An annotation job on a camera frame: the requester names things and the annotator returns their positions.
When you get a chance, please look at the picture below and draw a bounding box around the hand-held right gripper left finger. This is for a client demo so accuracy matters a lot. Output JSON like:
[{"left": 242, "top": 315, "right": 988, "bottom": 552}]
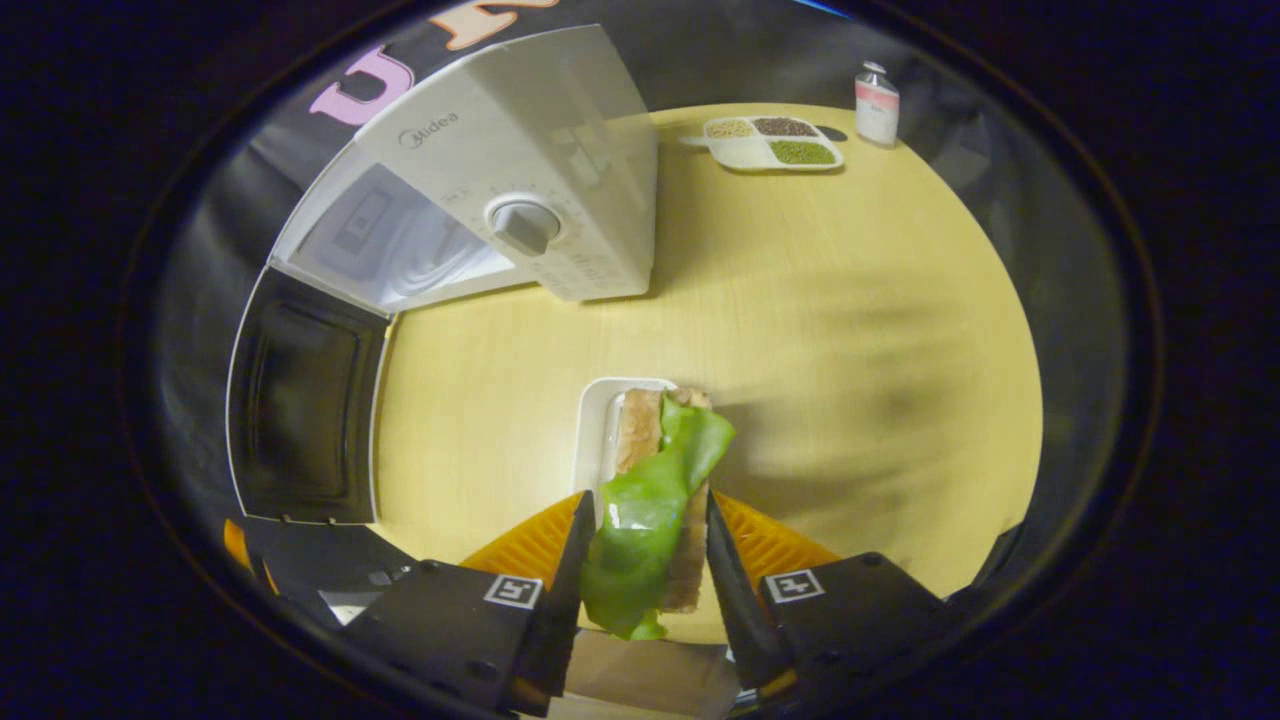
[{"left": 345, "top": 490, "right": 598, "bottom": 716}]

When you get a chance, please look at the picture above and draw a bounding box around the small clear bottle pink label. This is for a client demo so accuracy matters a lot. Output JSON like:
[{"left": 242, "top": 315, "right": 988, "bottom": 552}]
[{"left": 853, "top": 60, "right": 901, "bottom": 149}]

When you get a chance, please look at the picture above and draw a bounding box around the brown bread slice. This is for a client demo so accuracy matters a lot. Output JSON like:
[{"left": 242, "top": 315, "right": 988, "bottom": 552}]
[{"left": 613, "top": 387, "right": 714, "bottom": 614}]

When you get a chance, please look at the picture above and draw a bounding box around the white divided dish of grains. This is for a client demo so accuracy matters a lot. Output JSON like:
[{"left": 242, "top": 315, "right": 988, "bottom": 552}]
[{"left": 683, "top": 115, "right": 846, "bottom": 173}]

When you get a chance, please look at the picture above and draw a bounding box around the white microwave oven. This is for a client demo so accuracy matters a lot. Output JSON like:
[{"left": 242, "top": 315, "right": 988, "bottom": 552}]
[{"left": 225, "top": 25, "right": 661, "bottom": 526}]

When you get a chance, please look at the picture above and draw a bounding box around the green lettuce leaf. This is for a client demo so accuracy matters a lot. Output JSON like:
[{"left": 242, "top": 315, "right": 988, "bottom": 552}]
[{"left": 580, "top": 398, "right": 737, "bottom": 642}]

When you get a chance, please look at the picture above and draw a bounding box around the white rectangular food tray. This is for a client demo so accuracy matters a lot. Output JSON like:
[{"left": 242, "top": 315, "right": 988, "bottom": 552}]
[{"left": 572, "top": 378, "right": 681, "bottom": 526}]

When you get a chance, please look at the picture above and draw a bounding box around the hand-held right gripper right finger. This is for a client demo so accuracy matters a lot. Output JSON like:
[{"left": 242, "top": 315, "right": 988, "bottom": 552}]
[{"left": 705, "top": 490, "right": 951, "bottom": 701}]

